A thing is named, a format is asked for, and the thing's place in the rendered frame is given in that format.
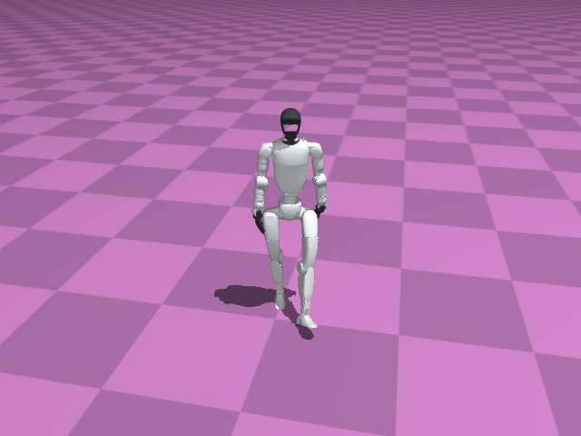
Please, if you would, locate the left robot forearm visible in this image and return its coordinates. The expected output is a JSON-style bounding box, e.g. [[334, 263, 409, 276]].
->
[[315, 174, 327, 209]]

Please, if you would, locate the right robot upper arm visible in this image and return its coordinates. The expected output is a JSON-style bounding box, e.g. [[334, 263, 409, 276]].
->
[[257, 143, 274, 188]]

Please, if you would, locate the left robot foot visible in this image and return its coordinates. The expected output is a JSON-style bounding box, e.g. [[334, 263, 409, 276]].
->
[[296, 313, 318, 328]]

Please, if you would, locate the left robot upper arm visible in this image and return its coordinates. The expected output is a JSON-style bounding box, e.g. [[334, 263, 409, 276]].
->
[[308, 142, 327, 186]]

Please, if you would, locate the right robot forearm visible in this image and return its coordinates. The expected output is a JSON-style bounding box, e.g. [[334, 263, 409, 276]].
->
[[251, 176, 266, 217]]

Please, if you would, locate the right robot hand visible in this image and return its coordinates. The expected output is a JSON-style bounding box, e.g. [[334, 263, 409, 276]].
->
[[253, 210, 265, 234]]

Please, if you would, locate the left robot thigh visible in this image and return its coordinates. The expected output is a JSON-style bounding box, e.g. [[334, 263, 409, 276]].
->
[[296, 206, 319, 276]]

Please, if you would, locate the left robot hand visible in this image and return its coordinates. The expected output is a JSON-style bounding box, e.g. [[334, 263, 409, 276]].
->
[[314, 205, 326, 219]]

